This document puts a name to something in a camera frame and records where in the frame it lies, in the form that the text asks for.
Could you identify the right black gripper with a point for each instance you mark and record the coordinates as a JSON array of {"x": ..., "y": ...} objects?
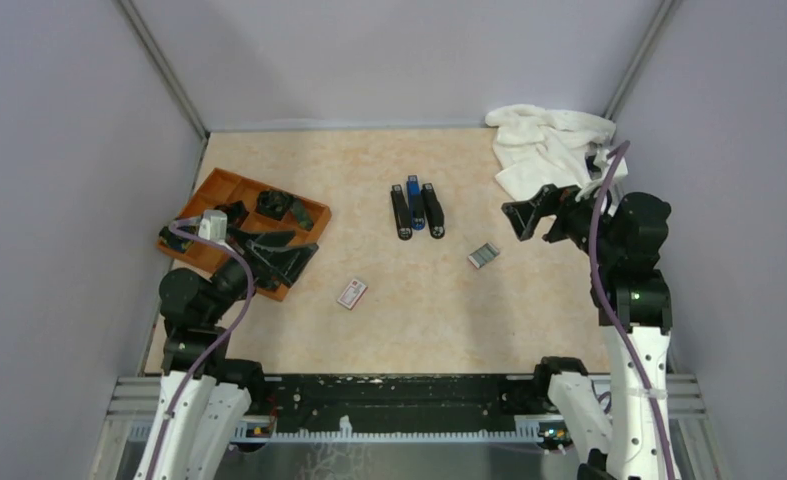
[{"x": 524, "y": 215}]

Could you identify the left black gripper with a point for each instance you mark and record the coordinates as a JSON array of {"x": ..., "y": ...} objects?
[{"x": 275, "y": 260}]

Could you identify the black stapler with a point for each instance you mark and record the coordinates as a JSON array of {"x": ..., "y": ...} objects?
[
  {"x": 434, "y": 213},
  {"x": 401, "y": 213}
]

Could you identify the blue stapler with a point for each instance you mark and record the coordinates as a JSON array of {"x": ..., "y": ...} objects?
[{"x": 415, "y": 203}]

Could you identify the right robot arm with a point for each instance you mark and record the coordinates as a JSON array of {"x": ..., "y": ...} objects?
[{"x": 631, "y": 438}]

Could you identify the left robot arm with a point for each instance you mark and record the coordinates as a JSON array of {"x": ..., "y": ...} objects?
[{"x": 202, "y": 393}]

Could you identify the dark rolled tie back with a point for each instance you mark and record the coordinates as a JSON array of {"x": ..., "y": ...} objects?
[{"x": 274, "y": 204}]

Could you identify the dark rolled tie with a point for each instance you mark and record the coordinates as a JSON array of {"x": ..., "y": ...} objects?
[
  {"x": 274, "y": 204},
  {"x": 236, "y": 213},
  {"x": 174, "y": 243}
]

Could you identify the orange wooden divided tray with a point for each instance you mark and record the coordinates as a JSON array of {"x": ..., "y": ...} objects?
[{"x": 308, "y": 218}]

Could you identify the dark rolled tie middle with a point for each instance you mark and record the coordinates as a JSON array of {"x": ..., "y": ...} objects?
[{"x": 236, "y": 213}]

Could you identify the white towel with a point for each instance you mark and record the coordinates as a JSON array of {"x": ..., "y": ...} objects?
[{"x": 537, "y": 146}]

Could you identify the open staple box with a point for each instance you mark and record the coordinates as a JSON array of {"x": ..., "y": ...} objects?
[{"x": 483, "y": 255}]

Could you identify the red white staple box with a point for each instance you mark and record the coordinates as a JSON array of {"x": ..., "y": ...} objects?
[{"x": 352, "y": 294}]

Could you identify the dark rolled tie front left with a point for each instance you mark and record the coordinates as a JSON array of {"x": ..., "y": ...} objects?
[{"x": 174, "y": 243}]

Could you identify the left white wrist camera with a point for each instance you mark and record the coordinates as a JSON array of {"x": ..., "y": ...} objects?
[{"x": 213, "y": 226}]

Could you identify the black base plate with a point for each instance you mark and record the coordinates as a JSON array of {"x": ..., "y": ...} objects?
[{"x": 380, "y": 404}]

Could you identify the aluminium frame rail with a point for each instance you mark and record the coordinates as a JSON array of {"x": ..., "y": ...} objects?
[{"x": 539, "y": 447}]

